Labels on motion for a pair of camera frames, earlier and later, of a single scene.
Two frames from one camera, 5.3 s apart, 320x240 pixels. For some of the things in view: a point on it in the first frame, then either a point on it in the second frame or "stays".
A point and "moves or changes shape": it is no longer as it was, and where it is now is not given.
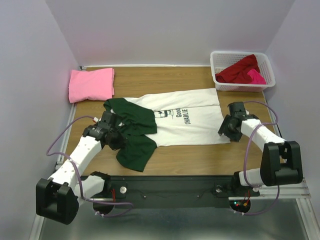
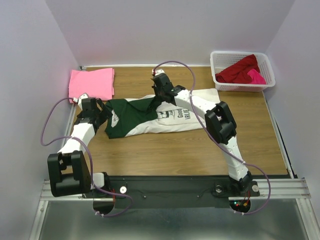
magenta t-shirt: [256, 77] stays
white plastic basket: [220, 60] stays
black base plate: [176, 191] stays
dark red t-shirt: [237, 73] stays
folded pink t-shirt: [97, 84] stays
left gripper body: [117, 140] to [104, 115]
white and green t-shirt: [178, 118] moves or changes shape
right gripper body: [226, 128] to [158, 94]
